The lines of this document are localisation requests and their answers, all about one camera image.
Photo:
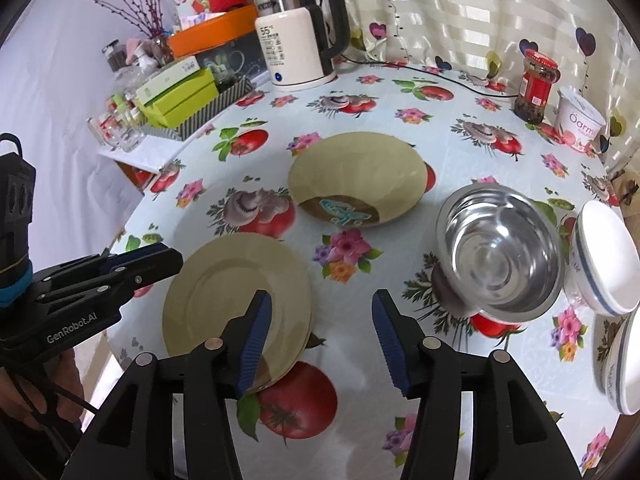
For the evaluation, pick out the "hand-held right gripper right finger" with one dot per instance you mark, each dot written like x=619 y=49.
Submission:
x=390 y=347

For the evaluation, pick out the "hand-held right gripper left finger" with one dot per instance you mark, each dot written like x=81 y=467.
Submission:
x=254 y=347

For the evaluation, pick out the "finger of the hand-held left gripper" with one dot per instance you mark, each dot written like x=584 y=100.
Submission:
x=145 y=252
x=155 y=267

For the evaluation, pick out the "plain beige plate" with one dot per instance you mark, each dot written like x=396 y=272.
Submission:
x=225 y=285
x=289 y=364

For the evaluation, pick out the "stainless steel bowl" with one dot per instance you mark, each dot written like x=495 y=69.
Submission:
x=500 y=255

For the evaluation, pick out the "beige butterfly print plate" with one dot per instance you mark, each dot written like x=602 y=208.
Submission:
x=355 y=175

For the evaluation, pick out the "white bowl with blue rim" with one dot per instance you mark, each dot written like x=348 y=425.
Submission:
x=622 y=365
x=607 y=255

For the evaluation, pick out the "person's left hand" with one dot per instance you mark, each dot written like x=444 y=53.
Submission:
x=65 y=375

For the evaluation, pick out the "white board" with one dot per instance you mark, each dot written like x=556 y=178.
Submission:
x=145 y=157

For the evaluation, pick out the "floral fruit print tablecloth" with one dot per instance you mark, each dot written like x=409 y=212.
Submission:
x=400 y=245

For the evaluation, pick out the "cluster of glass jars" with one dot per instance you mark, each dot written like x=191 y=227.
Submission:
x=117 y=125

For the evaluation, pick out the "green box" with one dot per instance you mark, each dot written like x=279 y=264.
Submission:
x=180 y=100

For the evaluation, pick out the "green boxes in tray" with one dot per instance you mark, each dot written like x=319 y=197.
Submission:
x=220 y=102

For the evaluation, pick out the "white labelled box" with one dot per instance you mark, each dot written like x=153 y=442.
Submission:
x=170 y=72

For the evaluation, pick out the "black patterned box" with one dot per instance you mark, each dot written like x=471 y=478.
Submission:
x=240 y=57

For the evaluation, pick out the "orange box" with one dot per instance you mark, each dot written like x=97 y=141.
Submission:
x=210 y=30

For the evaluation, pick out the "white electric kettle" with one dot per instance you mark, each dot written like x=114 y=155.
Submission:
x=295 y=50

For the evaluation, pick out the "purple flower branches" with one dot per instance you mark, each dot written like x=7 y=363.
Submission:
x=135 y=0

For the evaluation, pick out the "red lid sauce jar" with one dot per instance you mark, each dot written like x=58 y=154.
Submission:
x=536 y=90

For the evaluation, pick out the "white yogurt tub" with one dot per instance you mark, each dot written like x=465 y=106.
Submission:
x=580 y=120

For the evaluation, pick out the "cream heart print curtain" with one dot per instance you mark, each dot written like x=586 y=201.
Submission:
x=450 y=10

